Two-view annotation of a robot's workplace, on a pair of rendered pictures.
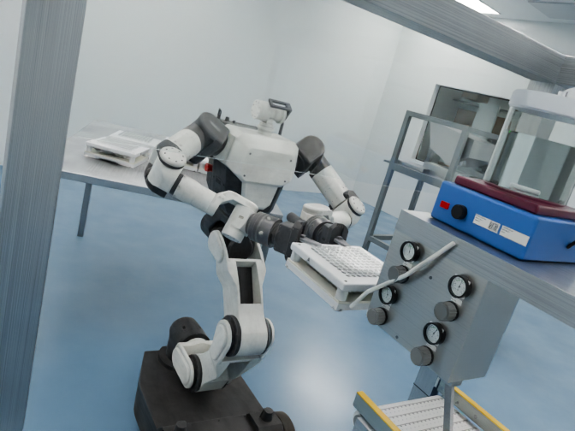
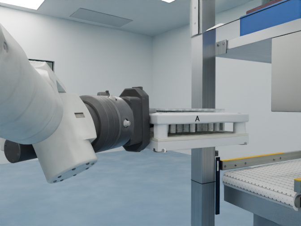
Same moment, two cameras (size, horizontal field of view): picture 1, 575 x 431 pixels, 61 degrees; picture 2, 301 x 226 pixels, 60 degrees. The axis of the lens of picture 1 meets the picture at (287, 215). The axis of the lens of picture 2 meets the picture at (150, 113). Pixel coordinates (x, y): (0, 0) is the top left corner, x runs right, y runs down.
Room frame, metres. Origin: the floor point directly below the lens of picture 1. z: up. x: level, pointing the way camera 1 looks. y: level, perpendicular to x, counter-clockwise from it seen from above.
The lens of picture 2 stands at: (1.22, 0.45, 1.06)
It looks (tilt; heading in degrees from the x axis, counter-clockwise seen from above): 1 degrees down; 276
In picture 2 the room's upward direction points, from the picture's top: straight up
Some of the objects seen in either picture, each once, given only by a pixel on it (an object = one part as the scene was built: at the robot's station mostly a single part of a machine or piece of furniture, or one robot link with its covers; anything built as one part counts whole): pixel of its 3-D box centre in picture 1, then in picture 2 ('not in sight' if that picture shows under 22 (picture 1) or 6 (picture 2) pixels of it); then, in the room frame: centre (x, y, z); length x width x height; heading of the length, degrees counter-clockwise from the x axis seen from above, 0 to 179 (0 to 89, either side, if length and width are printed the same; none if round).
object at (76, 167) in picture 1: (169, 161); not in sight; (2.80, 0.75, 0.84); 1.50 x 1.10 x 0.04; 16
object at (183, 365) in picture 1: (203, 364); not in sight; (1.76, 0.17, 0.28); 0.21 x 0.20 x 0.13; 35
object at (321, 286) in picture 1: (346, 282); (175, 135); (1.23, -0.20, 0.98); 0.24 x 0.24 x 0.02; 35
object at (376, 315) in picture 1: (377, 313); not in sight; (0.87, -0.22, 1.07); 0.03 x 0.02 x 0.05; 35
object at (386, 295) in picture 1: (388, 294); not in sight; (0.87, -0.22, 1.12); 0.04 x 0.01 x 0.04; 35
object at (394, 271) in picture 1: (398, 271); not in sight; (0.86, -0.23, 1.17); 0.03 x 0.02 x 0.04; 35
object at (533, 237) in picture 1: (511, 216); (289, 21); (0.89, -0.39, 1.32); 0.21 x 0.20 x 0.09; 125
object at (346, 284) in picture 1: (352, 266); (175, 116); (1.23, -0.20, 1.03); 0.25 x 0.24 x 0.02; 125
